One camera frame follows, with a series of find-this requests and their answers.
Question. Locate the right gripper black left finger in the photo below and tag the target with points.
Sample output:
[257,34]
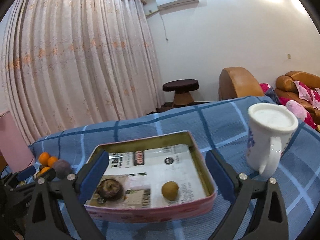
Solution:
[44,219]

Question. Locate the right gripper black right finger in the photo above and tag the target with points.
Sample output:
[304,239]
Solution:
[268,219]

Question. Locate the orange tangerine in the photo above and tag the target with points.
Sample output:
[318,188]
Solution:
[43,158]
[51,161]
[44,170]

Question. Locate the purple passion fruit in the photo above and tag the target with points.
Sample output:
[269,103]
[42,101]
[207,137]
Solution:
[62,169]

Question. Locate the white ceramic mug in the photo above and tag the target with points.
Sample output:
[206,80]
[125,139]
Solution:
[270,130]

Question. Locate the small brown-green longan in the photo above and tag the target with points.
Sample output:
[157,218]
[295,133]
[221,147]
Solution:
[170,190]

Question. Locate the pink metal tray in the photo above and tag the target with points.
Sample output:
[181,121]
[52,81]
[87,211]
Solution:
[142,166]

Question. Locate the blue plaid tablecloth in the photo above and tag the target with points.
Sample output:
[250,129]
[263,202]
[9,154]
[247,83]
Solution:
[221,125]

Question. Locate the pink floral blanket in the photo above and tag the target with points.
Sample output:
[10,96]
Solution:
[304,93]

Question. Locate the brown leather sofa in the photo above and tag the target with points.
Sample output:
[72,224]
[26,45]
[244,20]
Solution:
[286,88]

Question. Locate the brown leather armchair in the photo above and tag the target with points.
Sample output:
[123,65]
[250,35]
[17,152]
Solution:
[238,82]

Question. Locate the dark round stool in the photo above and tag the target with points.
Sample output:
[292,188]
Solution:
[182,89]

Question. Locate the pink floral curtain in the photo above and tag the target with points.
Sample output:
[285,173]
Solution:
[71,63]

